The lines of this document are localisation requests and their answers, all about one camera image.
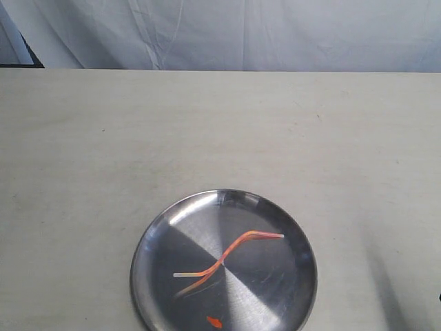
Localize round steel plate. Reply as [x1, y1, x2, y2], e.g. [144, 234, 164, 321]
[130, 189, 317, 330]

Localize blue backdrop cloth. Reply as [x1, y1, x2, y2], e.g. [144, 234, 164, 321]
[1, 1, 440, 72]

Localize black frame post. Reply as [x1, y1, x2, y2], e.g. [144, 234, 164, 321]
[1, 34, 45, 68]

